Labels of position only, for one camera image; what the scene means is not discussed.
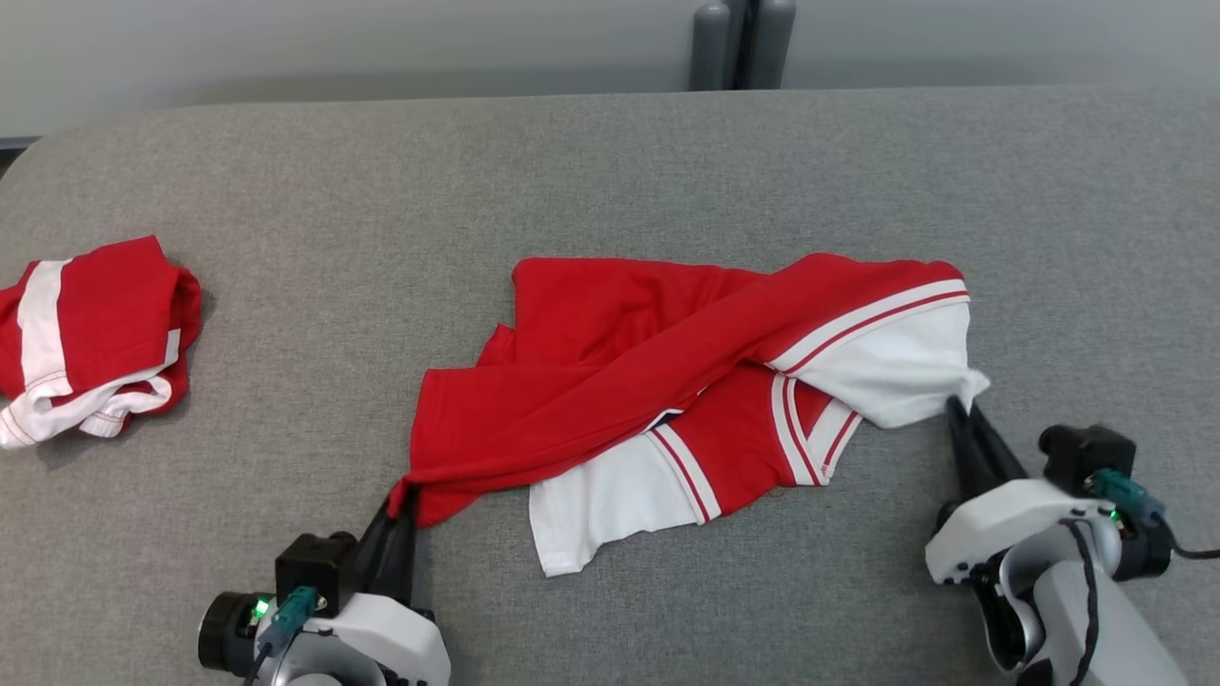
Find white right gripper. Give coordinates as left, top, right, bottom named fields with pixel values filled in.
left=925, top=397, right=1126, bottom=674

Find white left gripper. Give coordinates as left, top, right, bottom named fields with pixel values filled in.
left=286, top=490, right=451, bottom=686

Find red white striped shirt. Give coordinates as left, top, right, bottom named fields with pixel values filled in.
left=386, top=252, right=992, bottom=579

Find red white shorts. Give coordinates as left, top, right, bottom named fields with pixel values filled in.
left=0, top=235, right=203, bottom=450

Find left camera cable teal plug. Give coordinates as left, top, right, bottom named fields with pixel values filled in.
left=243, top=586, right=320, bottom=686

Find camera cable teal plug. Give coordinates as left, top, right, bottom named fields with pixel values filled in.
left=1085, top=467, right=1220, bottom=563
left=243, top=586, right=320, bottom=686

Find right camera cable teal plug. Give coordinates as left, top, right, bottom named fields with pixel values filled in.
left=1085, top=467, right=1220, bottom=563

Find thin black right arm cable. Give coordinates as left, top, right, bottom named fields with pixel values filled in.
left=1058, top=519, right=1104, bottom=686

